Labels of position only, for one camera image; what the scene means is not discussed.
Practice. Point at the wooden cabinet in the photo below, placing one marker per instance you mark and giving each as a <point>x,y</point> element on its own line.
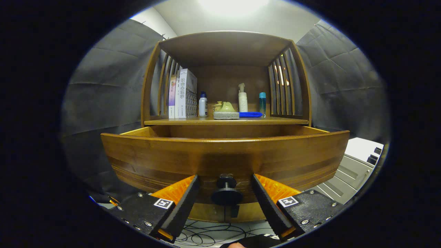
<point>224,48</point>

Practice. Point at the white book with patterned cover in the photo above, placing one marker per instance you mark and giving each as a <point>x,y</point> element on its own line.
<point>186,93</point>

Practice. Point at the white pump bottle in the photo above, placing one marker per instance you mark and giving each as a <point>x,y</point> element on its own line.
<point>243,101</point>

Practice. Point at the wooden countertop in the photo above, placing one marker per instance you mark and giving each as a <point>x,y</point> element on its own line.
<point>275,121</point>

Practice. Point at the white metal filing cabinet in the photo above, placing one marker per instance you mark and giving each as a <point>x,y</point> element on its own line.
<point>358,165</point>

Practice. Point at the blue folded cloth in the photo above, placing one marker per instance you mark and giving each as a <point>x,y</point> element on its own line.
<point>251,114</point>

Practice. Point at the wooden drawer with black knob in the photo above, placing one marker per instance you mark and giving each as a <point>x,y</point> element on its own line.
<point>224,155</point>

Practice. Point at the white bottle with blue cap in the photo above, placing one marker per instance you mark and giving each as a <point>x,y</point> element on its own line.
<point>203,106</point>

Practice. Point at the clear blue bottle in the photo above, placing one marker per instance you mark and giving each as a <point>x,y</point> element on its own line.
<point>262,105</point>

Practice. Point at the purple book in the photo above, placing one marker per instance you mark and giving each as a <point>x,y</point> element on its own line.
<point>172,98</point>

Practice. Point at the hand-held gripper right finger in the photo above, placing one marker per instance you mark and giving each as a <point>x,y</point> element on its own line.
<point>268,206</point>

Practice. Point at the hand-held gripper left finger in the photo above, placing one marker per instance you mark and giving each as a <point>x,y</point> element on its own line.
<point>182,206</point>

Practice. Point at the orange black tool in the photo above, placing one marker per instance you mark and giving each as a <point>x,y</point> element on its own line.
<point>113,200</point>

